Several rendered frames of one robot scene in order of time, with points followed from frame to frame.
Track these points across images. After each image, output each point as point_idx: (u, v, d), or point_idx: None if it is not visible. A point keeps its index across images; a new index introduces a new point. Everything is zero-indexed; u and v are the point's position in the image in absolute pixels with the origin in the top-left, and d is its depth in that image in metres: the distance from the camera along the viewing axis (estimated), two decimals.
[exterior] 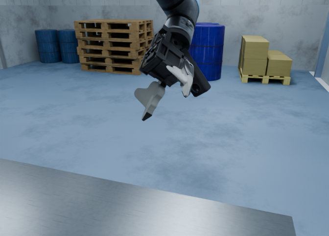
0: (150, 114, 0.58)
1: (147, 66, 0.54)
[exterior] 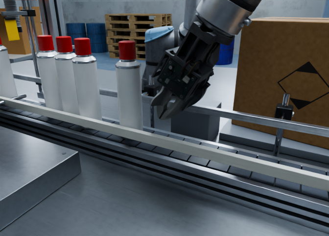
0: (166, 109, 0.52)
1: (164, 86, 0.42)
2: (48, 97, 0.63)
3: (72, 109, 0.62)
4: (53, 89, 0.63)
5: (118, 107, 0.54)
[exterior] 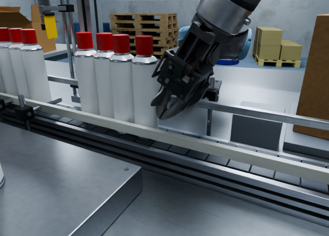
0: (166, 109, 0.52)
1: (164, 86, 0.42)
2: (86, 100, 0.58)
3: (109, 113, 0.57)
4: (92, 91, 0.57)
5: (134, 106, 0.51)
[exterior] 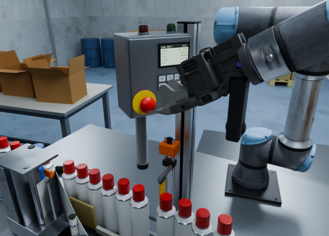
0: None
1: None
2: None
3: None
4: None
5: None
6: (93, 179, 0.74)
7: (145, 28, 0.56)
